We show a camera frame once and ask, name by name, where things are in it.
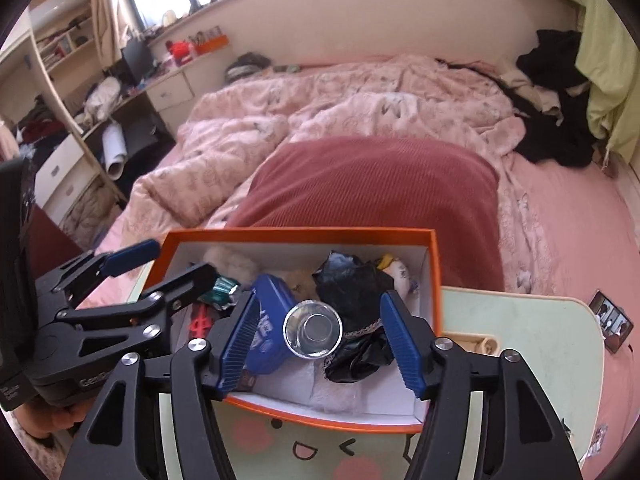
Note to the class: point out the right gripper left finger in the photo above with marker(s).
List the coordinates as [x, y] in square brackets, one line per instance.
[120, 438]

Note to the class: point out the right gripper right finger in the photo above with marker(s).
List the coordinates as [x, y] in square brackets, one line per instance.
[521, 436]

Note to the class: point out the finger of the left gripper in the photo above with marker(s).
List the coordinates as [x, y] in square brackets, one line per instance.
[186, 287]
[130, 258]

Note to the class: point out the white fur scrunchie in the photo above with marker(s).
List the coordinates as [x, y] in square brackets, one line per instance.
[232, 264]

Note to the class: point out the blue tin box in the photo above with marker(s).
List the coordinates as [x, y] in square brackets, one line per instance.
[268, 350]

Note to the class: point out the brown tea carton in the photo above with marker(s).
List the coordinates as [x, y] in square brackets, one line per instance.
[247, 382]

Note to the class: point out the black fabric pouch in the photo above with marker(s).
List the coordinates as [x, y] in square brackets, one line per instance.
[354, 288]

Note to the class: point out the cartoon figure keychain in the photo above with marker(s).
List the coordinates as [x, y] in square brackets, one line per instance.
[399, 272]

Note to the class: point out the green toy car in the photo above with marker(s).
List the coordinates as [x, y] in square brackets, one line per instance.
[212, 306]

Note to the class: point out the brown fur scrunchie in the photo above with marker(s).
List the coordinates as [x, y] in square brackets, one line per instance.
[302, 285]

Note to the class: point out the person's left hand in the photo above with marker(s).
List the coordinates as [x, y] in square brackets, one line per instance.
[40, 419]

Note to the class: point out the pink floral quilt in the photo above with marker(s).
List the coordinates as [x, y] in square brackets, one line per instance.
[231, 133]

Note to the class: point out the rolled white paper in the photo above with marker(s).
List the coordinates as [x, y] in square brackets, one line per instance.
[115, 152]

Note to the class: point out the orange cardboard box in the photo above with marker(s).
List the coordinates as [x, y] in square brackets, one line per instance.
[298, 391]

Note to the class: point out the small photo card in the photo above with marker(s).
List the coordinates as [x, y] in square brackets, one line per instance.
[615, 324]

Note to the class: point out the white drawer cabinet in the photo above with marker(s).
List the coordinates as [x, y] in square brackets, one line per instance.
[175, 94]

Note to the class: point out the black monitor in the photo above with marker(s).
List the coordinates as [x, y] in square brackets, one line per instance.
[139, 59]

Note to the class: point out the red container on desk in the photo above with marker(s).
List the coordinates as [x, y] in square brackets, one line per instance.
[183, 52]

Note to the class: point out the orange desk organizer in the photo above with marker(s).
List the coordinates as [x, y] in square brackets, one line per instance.
[210, 45]

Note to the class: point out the black clothes pile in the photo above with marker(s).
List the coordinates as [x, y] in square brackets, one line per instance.
[551, 96]

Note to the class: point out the green hanging garment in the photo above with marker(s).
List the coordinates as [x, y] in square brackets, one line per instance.
[609, 58]

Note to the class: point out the red corduroy pillow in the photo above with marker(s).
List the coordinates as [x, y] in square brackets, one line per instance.
[387, 183]

